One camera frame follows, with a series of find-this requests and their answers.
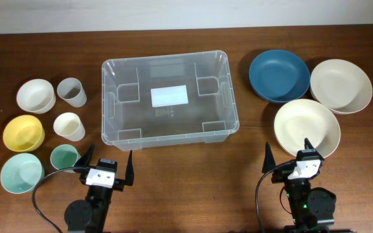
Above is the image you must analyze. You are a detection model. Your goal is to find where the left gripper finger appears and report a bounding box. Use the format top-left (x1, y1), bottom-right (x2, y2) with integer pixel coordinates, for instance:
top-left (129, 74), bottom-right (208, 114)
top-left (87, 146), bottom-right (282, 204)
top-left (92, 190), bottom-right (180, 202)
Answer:
top-left (73, 144), bottom-right (95, 173)
top-left (124, 151), bottom-right (134, 186)

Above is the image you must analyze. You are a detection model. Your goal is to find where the cream plate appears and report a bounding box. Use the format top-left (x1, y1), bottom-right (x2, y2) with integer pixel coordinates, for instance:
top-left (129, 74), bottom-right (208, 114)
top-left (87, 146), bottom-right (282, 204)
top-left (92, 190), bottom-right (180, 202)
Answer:
top-left (274, 99), bottom-right (341, 158)

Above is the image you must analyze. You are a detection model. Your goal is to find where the mint green bowl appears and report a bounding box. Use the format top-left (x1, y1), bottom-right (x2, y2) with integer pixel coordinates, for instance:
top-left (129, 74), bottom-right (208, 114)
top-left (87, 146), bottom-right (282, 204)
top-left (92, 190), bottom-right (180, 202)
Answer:
top-left (0, 153), bottom-right (45, 194)

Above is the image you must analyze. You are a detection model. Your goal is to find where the beige plate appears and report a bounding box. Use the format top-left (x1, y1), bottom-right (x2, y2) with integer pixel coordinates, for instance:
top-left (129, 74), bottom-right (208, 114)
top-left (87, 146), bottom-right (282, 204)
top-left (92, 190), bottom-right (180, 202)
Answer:
top-left (310, 59), bottom-right (373, 115)

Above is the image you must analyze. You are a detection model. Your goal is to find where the yellow bowl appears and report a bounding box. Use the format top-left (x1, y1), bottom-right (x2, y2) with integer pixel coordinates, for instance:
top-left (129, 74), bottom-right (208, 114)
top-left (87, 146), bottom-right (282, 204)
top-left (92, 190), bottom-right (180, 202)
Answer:
top-left (3, 115), bottom-right (45, 152)

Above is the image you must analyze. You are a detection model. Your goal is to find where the dark blue plate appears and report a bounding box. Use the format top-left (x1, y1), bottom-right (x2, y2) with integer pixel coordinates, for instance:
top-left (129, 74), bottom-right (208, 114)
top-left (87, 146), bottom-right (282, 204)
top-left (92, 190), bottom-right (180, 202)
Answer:
top-left (249, 49), bottom-right (310, 104)

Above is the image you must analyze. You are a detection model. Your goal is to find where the clear plastic storage container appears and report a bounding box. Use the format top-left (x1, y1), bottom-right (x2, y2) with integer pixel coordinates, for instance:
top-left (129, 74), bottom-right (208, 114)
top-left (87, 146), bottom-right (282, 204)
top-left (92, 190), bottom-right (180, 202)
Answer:
top-left (101, 50), bottom-right (240, 151)

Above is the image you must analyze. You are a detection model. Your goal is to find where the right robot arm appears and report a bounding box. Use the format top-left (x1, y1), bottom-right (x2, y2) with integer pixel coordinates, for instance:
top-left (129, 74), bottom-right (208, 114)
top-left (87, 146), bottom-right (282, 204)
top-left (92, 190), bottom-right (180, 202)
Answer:
top-left (255, 139), bottom-right (336, 232)

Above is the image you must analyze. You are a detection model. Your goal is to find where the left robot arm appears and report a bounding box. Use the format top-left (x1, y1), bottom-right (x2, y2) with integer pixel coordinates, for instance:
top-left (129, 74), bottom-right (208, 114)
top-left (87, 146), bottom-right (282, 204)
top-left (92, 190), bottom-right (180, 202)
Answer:
top-left (64, 145), bottom-right (134, 232)

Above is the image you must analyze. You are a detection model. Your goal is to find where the white label in container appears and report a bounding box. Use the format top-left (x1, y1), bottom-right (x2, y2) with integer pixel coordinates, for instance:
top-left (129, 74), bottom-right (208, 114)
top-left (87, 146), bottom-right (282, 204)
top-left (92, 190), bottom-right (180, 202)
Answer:
top-left (150, 85), bottom-right (188, 107)

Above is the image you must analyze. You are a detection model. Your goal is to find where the green cup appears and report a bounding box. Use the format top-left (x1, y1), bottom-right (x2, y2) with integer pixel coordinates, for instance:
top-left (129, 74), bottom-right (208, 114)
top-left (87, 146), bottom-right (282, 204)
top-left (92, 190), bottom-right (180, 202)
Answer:
top-left (50, 144), bottom-right (81, 170)

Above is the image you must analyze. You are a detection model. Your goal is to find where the cream cup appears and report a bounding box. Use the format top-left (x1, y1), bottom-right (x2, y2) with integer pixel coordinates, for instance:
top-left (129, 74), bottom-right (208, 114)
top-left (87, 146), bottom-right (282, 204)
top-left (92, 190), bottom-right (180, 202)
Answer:
top-left (53, 113), bottom-right (85, 142)

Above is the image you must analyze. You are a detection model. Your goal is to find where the grey translucent cup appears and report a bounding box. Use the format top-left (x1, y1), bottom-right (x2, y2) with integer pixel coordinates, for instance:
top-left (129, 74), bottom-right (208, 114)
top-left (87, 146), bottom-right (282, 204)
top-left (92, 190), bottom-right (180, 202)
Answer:
top-left (57, 78), bottom-right (87, 107)

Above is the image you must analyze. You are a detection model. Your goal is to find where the white bowl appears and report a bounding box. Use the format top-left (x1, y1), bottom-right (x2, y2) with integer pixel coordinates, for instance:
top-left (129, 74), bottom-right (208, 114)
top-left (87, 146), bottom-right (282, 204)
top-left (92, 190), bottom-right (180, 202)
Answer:
top-left (16, 79), bottom-right (56, 114)

